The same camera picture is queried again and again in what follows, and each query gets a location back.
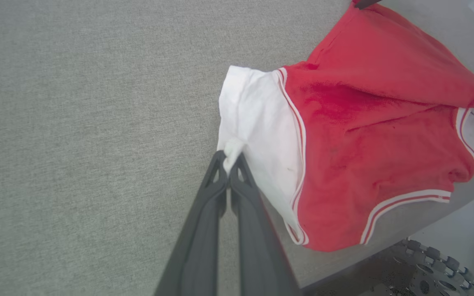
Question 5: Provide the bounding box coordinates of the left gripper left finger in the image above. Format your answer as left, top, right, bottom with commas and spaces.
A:
155, 150, 230, 296

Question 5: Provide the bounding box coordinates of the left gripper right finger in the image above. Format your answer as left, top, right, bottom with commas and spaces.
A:
229, 153, 303, 296

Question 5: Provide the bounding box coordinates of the red and white garment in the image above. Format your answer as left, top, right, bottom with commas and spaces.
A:
216, 0, 474, 252

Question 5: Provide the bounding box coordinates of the grey fabric sofa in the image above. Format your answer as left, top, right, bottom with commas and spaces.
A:
0, 0, 474, 296

